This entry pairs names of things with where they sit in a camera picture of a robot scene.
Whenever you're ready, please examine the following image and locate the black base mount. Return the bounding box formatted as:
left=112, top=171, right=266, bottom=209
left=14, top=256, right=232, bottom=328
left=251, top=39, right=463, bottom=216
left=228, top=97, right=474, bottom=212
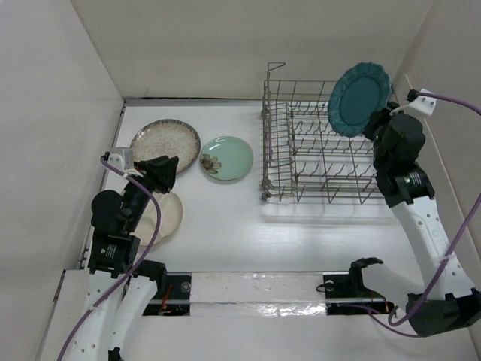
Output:
left=143, top=273, right=192, bottom=317
left=316, top=272, right=394, bottom=316

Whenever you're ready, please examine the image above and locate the speckled brown round plate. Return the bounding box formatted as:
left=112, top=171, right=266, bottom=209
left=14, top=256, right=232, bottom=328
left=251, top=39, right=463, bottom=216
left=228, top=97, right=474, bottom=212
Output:
left=130, top=119, right=201, bottom=174

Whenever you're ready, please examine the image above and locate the light green flower plate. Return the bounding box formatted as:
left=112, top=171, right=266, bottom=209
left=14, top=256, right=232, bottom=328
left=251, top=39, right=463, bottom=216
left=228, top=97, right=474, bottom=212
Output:
left=200, top=136, right=254, bottom=181

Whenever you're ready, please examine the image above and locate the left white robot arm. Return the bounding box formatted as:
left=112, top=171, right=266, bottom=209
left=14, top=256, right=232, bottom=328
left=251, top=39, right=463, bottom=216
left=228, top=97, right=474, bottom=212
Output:
left=58, top=151, right=179, bottom=360

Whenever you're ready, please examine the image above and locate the grey wire dish rack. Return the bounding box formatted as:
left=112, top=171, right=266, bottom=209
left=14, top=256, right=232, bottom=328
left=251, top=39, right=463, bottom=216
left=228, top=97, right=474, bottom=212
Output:
left=261, top=62, right=382, bottom=204

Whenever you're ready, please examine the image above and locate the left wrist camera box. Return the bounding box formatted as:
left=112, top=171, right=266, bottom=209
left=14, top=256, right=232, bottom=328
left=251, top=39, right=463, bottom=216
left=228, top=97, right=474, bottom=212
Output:
left=106, top=147, right=135, bottom=171

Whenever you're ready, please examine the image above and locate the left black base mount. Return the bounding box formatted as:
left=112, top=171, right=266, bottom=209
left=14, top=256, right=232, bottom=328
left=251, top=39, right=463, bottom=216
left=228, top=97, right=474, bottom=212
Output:
left=143, top=273, right=192, bottom=317

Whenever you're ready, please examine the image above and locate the cream lobed plate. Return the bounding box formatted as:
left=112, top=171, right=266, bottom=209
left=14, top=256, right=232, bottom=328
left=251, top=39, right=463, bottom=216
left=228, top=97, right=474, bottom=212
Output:
left=134, top=192, right=183, bottom=247

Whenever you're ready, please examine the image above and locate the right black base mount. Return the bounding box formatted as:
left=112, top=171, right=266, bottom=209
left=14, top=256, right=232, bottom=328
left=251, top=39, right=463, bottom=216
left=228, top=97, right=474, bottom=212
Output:
left=316, top=272, right=394, bottom=316

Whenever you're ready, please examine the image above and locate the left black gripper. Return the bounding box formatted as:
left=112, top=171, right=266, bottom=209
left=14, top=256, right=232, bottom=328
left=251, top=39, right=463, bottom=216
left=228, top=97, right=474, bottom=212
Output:
left=124, top=154, right=177, bottom=231

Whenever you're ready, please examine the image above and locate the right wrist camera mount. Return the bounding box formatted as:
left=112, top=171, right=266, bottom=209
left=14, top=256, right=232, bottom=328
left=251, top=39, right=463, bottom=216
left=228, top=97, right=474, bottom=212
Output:
left=389, top=73, right=437, bottom=117

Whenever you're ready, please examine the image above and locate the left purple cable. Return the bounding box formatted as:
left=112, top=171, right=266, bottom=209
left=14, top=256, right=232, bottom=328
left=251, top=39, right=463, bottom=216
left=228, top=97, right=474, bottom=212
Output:
left=54, top=156, right=166, bottom=361

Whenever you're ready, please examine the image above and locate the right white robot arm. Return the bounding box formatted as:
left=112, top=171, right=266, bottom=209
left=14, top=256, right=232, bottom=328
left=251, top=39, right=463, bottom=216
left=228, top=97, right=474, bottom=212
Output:
left=347, top=108, right=480, bottom=337

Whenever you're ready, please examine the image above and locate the teal scalloped plate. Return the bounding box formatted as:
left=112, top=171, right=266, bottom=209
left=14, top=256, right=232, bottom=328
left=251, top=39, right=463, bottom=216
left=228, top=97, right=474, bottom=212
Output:
left=327, top=62, right=392, bottom=138

